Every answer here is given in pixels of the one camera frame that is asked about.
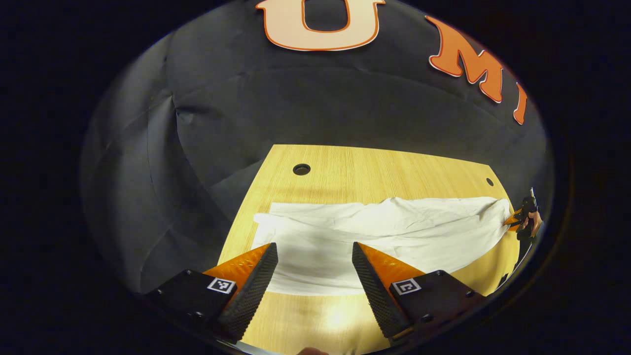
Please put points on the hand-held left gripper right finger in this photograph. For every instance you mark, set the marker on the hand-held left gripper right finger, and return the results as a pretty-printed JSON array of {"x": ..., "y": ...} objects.
[{"x": 374, "y": 291}]

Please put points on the white jeans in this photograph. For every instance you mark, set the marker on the white jeans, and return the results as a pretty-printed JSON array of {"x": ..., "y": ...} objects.
[{"x": 394, "y": 231}]

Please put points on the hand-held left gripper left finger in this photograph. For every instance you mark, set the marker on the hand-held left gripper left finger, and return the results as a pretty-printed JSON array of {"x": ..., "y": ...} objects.
[{"x": 254, "y": 291}]

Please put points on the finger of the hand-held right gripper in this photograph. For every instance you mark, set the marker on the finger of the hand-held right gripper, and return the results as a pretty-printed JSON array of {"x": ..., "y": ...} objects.
[{"x": 515, "y": 220}]

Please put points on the black backdrop cloth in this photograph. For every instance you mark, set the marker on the black backdrop cloth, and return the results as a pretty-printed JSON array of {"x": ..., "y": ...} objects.
[{"x": 296, "y": 98}]

